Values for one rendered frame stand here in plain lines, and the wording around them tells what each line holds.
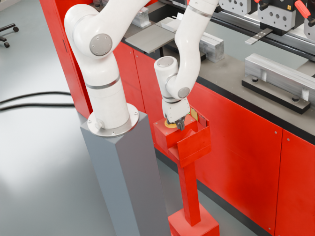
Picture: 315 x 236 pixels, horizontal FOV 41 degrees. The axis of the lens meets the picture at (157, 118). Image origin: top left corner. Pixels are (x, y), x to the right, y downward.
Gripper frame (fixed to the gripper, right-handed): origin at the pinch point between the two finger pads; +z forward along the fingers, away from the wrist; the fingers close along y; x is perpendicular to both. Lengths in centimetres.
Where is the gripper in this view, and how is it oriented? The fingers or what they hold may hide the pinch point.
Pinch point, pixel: (180, 124)
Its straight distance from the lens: 168.8
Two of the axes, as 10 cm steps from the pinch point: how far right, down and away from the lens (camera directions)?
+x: 5.1, 5.0, -7.0
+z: 2.1, 7.2, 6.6
